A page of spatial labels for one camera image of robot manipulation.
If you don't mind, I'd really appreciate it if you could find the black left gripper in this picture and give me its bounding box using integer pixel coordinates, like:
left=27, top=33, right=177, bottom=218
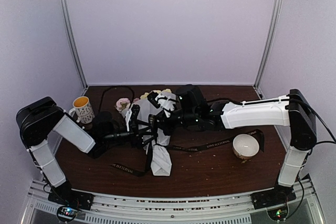
left=102, top=119, right=158, bottom=149

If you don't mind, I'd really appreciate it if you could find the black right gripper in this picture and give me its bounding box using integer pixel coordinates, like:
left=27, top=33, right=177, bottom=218
left=149, top=108, right=199, bottom=136

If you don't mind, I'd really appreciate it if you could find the white wrapping paper sheet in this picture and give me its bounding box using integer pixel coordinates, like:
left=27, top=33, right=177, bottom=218
left=114, top=93, right=172, bottom=176

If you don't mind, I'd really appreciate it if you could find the pink flower stem two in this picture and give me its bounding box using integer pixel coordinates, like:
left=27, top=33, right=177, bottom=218
left=115, top=98, right=139, bottom=117

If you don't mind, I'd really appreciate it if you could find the large yellow flower bunch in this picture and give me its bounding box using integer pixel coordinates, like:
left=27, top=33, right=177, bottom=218
left=139, top=89, right=173, bottom=100

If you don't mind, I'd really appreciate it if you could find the black strap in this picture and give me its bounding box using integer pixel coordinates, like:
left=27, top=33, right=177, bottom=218
left=109, top=129, right=265, bottom=178

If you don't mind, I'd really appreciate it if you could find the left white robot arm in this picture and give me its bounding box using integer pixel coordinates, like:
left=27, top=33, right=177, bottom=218
left=16, top=97, right=158, bottom=205

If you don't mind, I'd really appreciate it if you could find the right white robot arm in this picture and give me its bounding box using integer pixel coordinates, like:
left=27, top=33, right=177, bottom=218
left=147, top=84, right=317, bottom=204

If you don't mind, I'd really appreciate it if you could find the patterned white mug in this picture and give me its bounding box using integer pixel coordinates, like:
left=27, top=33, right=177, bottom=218
left=68, top=96, right=94, bottom=124

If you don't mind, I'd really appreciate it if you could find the plain white round bowl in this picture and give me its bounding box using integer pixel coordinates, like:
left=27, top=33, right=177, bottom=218
left=233, top=134, right=259, bottom=160

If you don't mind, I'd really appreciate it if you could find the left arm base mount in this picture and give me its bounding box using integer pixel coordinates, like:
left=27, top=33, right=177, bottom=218
left=47, top=179, right=94, bottom=223

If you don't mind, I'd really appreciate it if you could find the aluminium front rail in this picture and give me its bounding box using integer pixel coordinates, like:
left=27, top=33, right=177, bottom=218
left=18, top=179, right=326, bottom=223

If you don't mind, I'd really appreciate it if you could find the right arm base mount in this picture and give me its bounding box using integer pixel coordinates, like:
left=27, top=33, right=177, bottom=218
left=251, top=185, right=296, bottom=222

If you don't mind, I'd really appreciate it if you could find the left aluminium corner post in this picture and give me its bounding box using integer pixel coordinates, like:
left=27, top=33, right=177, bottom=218
left=60, top=0, right=88, bottom=89

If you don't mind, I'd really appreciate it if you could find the aluminium corner post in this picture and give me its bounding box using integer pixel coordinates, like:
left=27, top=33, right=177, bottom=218
left=254, top=0, right=283, bottom=92
left=60, top=0, right=88, bottom=89

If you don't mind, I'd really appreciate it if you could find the right aluminium corner post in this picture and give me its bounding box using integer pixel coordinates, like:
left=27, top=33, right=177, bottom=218
left=254, top=0, right=283, bottom=92

